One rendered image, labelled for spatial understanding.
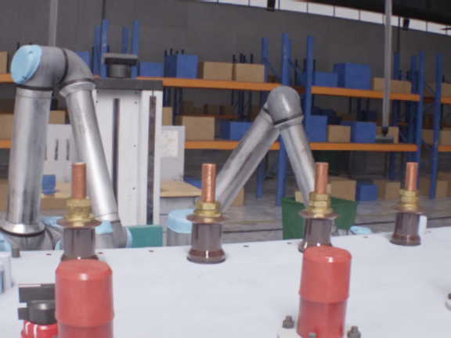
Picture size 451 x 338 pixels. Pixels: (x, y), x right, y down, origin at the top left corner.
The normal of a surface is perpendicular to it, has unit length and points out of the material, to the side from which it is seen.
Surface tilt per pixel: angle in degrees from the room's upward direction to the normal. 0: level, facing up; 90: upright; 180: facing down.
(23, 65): 83
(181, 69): 90
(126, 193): 90
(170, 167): 90
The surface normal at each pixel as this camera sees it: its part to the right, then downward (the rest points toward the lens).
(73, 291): -0.10, 0.07
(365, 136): 0.30, 0.11
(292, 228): -0.80, 0.10
